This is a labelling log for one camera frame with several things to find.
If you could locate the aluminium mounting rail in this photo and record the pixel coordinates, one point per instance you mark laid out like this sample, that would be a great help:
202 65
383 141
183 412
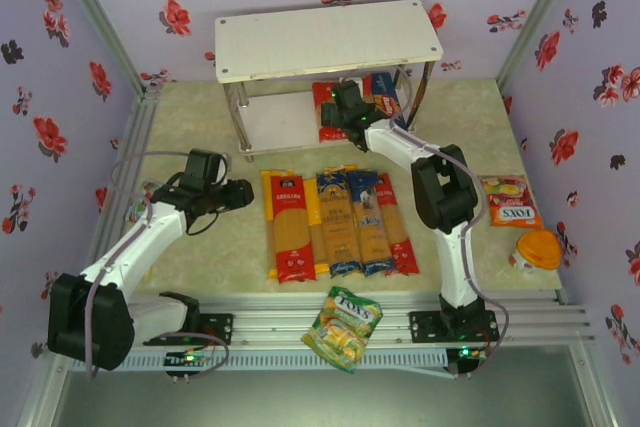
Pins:
270 319

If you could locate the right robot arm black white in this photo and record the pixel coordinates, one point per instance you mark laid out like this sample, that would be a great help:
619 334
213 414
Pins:
455 267

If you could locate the red spaghetti bag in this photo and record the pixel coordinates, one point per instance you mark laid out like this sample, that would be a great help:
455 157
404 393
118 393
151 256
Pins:
292 227
400 237

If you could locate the teal red candy bag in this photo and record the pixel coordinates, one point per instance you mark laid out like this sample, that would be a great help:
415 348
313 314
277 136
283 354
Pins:
147 187

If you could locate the aluminium frame bar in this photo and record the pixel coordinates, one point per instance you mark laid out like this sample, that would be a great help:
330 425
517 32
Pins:
37 397
597 397

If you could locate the small circuit board green light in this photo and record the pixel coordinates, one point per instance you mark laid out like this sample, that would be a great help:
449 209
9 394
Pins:
190 358
465 353

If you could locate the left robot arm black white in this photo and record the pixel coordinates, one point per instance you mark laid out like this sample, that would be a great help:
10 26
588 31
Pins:
130 247

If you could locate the yellow spaghetti bag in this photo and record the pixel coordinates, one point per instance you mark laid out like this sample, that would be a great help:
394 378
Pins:
266 197
314 207

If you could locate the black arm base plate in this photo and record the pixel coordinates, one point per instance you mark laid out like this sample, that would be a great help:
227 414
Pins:
220 328
425 327

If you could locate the green Fox's candy bag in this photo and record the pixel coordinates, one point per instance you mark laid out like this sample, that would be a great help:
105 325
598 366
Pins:
345 327

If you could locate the blue spaghetti bag gold print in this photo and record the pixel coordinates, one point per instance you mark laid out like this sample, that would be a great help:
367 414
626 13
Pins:
337 217

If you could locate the white two-tier shelf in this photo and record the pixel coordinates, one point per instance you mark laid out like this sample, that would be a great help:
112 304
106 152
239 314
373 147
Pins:
325 37

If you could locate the red orange Fox's candy bag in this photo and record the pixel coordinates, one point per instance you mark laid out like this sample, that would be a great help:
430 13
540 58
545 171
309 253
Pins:
510 207

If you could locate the aluminium side rail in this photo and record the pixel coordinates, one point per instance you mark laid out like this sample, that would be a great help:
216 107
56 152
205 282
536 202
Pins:
137 122

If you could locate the aluminium corner post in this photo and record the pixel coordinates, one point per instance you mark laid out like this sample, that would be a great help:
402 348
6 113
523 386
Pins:
537 12
95 12

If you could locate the blue spaghetti bag white print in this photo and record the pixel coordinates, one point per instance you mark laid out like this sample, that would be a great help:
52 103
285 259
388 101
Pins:
372 227

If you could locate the red macaroni bag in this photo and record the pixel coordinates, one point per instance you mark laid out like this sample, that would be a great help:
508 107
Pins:
322 92

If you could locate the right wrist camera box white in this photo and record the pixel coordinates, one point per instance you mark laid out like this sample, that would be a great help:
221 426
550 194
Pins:
350 80

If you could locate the blue Barilla pasta box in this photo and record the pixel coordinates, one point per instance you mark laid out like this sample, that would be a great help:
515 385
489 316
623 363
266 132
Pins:
387 97

